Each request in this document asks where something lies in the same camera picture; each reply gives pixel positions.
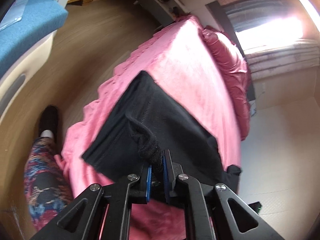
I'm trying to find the black pants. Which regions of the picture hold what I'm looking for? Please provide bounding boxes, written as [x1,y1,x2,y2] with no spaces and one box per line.
[82,71,241,202]

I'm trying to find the patterned trouser leg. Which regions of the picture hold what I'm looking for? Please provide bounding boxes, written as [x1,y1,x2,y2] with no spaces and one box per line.
[23,137,73,231]

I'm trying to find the pink bed blanket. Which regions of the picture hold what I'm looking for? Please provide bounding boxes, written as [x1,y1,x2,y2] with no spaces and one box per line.
[62,16,241,239]

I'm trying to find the dark headboard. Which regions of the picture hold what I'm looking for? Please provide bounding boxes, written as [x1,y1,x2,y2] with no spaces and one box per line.
[204,0,257,100]

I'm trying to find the grey white nightstand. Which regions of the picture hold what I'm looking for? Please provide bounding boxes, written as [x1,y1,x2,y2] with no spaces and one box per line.
[136,0,190,27]

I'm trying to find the beige window curtain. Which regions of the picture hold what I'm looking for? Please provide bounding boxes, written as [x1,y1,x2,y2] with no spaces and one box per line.
[214,0,319,80]

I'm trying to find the blue cushioned chair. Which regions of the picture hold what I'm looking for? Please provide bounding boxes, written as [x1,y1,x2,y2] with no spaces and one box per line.
[1,0,68,116]

